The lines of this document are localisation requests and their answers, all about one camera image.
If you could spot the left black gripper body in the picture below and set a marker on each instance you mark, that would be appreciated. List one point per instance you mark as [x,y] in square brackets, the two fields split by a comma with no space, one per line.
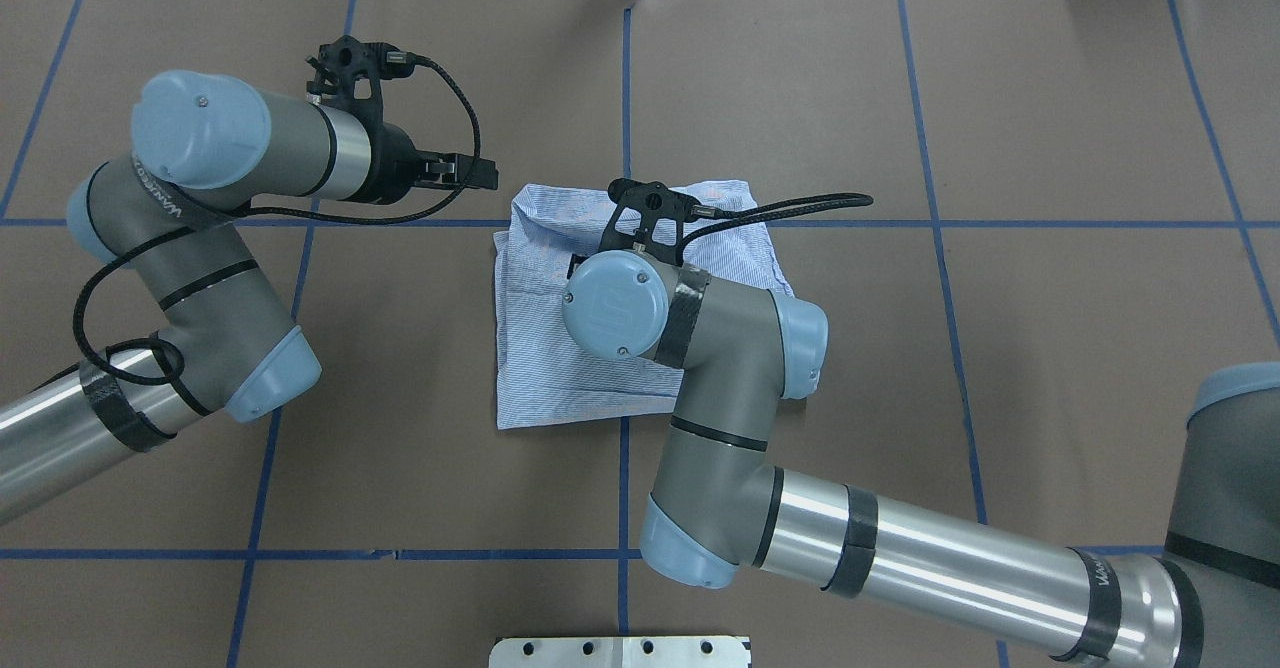
[392,165]

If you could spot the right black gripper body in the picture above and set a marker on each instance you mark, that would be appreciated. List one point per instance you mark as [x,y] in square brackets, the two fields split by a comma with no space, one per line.
[577,266]

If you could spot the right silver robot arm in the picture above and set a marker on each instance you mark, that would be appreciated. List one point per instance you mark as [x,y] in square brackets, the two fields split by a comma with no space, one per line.
[719,502]

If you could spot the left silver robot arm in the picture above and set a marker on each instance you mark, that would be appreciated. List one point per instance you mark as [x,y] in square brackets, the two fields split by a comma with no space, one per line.
[180,322]

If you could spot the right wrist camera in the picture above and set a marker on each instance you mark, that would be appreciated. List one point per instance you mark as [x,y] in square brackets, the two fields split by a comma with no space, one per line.
[653,202]

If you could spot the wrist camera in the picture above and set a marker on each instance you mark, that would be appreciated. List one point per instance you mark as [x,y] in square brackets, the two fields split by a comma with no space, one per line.
[653,202]
[350,73]

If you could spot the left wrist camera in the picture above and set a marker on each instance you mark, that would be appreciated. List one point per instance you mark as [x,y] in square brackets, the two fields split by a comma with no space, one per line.
[350,73]

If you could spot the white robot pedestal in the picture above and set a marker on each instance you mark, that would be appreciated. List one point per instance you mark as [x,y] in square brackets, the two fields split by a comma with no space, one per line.
[623,651]

